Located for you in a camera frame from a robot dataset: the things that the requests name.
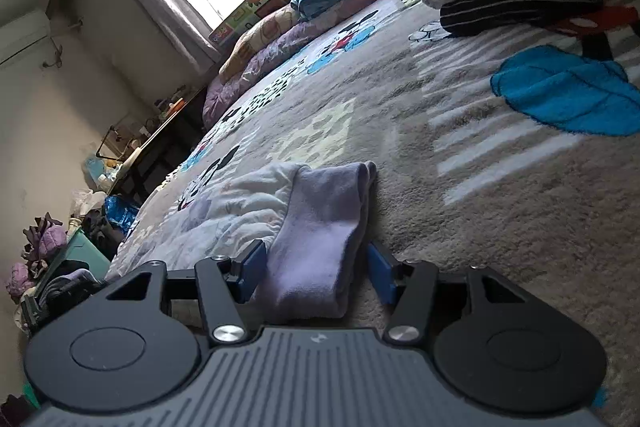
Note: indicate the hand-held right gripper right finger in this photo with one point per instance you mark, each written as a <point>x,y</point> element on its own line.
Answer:
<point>378,276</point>

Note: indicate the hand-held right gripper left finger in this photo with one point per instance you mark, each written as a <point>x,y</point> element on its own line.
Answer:
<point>251,268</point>

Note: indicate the lilac garment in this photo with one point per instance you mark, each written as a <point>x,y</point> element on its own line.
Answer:
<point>314,241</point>

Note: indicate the blue plastic bag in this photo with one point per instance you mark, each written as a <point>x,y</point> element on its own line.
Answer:
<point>120,214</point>

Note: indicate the dark wooden desk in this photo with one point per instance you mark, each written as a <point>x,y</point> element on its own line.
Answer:
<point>150,142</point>

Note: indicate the green storage box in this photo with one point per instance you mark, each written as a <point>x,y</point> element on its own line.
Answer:
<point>75,252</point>

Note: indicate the black striped folded garment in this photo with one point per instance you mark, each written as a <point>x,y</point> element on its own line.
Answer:
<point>520,5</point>

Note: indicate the white air conditioner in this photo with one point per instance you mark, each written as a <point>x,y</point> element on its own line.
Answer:
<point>22,37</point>

